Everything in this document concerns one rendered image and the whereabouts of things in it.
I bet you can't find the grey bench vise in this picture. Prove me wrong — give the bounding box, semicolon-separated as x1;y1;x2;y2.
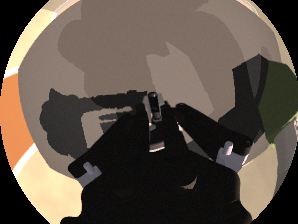
148;92;164;152

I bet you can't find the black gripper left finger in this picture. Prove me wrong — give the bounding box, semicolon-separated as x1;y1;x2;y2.
68;95;151;197

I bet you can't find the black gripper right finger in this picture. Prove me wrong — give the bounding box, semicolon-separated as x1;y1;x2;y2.
157;93;253;194

